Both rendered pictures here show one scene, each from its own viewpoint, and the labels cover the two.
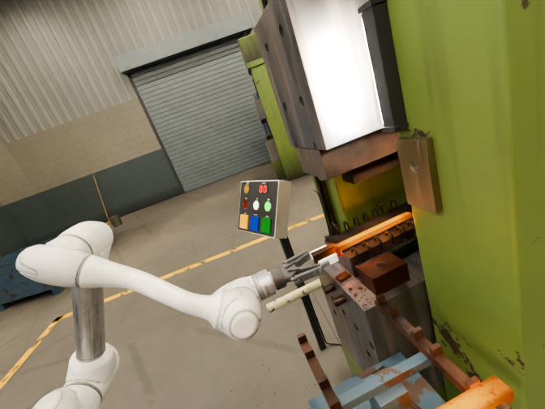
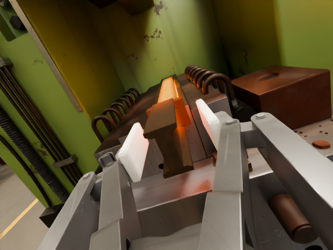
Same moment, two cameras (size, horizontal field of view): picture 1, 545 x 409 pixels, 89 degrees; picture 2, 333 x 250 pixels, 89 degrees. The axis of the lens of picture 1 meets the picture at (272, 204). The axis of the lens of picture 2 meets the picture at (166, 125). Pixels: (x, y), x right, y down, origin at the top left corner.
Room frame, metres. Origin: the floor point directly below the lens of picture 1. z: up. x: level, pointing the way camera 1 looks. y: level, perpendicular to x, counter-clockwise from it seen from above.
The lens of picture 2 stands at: (0.80, 0.04, 1.06)
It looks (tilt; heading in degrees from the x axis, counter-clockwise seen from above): 20 degrees down; 288
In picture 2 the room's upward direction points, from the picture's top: 23 degrees counter-clockwise
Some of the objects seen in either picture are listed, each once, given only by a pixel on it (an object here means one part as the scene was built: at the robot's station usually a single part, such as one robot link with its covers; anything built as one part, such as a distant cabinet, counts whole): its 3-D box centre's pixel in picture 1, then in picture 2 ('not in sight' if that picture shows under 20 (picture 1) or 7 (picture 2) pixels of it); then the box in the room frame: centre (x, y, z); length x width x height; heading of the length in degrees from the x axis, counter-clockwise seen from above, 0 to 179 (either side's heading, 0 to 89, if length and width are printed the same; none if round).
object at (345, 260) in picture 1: (386, 232); (165, 105); (0.91, -0.37, 0.96); 0.42 x 0.20 x 0.09; 100
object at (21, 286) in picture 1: (36, 270); not in sight; (4.48, 4.10, 0.36); 1.21 x 0.81 x 0.72; 81
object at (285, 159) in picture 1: (304, 99); not in sight; (6.09, -1.39, 1.45); 2.20 x 1.23 x 2.90; 93
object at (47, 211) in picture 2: not in sight; (56, 215); (1.28, -0.22, 0.80); 0.06 x 0.03 x 0.04; 10
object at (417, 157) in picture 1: (418, 174); not in sight; (0.59, -0.34, 1.27); 0.09 x 0.02 x 0.17; 10
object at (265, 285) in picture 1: (264, 283); not in sight; (0.81, 0.12, 0.99); 0.09 x 0.06 x 0.09; 10
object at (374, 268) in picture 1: (383, 273); (269, 96); (0.71, -0.25, 0.95); 0.12 x 0.09 x 0.07; 100
